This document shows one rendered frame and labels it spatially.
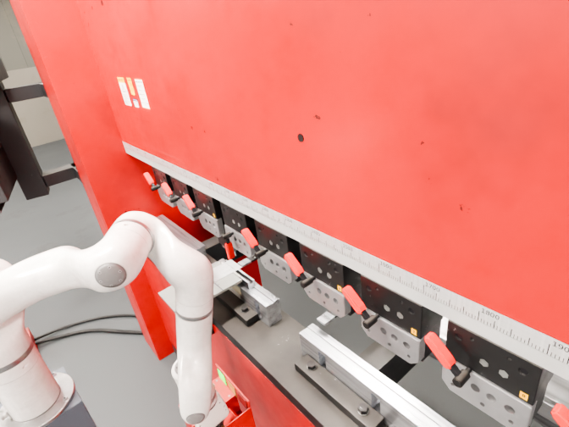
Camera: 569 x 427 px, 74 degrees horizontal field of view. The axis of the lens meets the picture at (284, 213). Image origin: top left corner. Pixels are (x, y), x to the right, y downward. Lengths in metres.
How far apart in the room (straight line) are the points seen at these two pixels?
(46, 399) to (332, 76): 1.07
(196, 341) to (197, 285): 0.17
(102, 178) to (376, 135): 1.65
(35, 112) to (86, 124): 8.25
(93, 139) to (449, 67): 1.75
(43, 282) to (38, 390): 0.37
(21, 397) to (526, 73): 1.23
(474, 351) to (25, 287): 0.90
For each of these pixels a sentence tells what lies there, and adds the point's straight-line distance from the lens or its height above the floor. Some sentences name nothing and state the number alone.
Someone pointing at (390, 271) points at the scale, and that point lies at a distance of 0.77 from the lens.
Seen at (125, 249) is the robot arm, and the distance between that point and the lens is 0.83.
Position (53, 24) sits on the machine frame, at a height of 1.94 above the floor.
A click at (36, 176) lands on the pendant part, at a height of 1.22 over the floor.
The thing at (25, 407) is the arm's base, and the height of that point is 1.06.
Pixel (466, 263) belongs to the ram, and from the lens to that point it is 0.66.
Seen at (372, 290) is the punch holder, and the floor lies 1.32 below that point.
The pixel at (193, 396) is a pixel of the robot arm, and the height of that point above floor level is 1.06.
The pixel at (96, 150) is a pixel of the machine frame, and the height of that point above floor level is 1.39.
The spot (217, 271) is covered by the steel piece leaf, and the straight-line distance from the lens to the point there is 1.53.
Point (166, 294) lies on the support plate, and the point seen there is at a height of 1.00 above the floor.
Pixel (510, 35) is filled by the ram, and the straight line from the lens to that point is 0.54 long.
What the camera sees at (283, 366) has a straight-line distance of 1.29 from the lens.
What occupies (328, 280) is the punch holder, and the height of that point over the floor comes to 1.27.
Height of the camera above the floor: 1.85
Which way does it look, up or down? 27 degrees down
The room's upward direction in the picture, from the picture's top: 8 degrees counter-clockwise
